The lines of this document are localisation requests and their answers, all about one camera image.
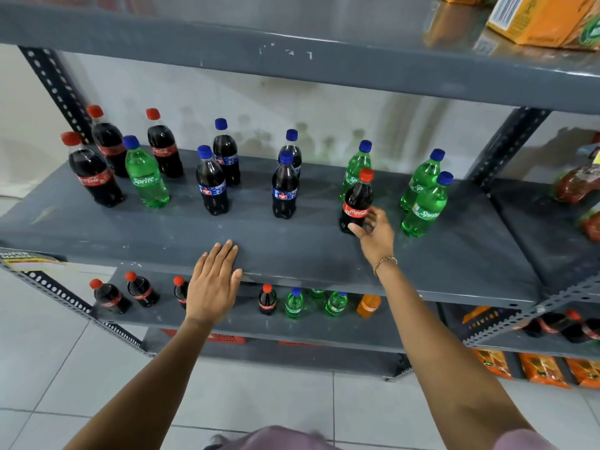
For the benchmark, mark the yellow shelf label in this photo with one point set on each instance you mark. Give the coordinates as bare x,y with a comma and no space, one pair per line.
30,261

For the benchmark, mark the grey metal shelf rack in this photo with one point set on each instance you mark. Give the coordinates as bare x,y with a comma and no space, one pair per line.
529,229
290,243

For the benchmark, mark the person's left middle finger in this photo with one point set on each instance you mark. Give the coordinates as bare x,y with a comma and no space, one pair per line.
225,253

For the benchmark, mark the person's left hand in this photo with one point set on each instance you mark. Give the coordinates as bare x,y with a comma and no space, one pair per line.
211,290

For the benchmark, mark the person's left thumb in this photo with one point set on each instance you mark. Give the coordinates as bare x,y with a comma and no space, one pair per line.
237,277

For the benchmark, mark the person's right hand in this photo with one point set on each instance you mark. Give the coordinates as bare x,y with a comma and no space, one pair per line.
379,238

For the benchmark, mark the orange soda bottle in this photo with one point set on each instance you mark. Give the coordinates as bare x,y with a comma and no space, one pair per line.
368,306

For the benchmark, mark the person's left little finger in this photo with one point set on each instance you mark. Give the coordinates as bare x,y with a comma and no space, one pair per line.
201,263

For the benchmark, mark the green soda bottle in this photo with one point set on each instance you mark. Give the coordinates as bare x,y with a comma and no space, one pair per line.
424,210
146,175
317,292
356,163
335,304
420,180
294,305

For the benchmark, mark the red cap cola bottle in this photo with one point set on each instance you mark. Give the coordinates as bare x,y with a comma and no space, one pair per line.
164,147
181,291
96,178
141,291
108,140
111,298
553,323
591,330
357,201
267,302

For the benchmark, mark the person's right forearm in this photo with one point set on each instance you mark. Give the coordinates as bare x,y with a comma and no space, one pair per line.
440,360

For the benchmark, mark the blue cap cola bottle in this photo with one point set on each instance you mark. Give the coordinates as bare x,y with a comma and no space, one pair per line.
295,152
284,189
212,187
227,156

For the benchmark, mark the red plastic crate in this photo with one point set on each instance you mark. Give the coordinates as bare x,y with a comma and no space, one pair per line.
295,343
225,338

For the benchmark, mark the person's right thumb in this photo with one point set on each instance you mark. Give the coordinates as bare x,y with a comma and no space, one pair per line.
358,229

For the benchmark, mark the pink clothing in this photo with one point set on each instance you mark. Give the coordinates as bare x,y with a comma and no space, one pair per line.
281,439

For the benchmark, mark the orange snack packet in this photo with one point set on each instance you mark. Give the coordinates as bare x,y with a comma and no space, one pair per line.
493,363
586,372
476,313
543,370

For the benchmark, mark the red juice bottle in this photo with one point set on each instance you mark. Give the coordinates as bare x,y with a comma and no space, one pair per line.
592,225
579,180

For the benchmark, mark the person's left forearm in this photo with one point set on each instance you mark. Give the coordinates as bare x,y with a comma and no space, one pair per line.
150,384

